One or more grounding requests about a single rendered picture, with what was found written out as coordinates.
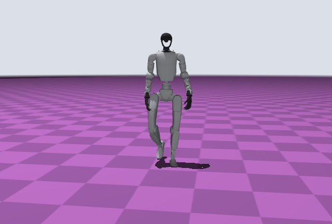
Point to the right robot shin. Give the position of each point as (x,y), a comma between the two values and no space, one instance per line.
(156,138)

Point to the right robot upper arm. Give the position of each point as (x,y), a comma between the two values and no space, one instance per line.
(150,66)

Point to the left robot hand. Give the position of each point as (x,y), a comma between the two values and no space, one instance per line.
(189,100)

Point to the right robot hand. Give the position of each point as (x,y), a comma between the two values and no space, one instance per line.
(146,100)

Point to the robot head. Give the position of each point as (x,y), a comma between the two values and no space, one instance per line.
(166,37)

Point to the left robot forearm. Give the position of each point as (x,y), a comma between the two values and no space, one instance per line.
(187,84)

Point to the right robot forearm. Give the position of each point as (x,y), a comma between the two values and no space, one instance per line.
(148,85)

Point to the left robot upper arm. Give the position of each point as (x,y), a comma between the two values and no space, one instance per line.
(182,65)

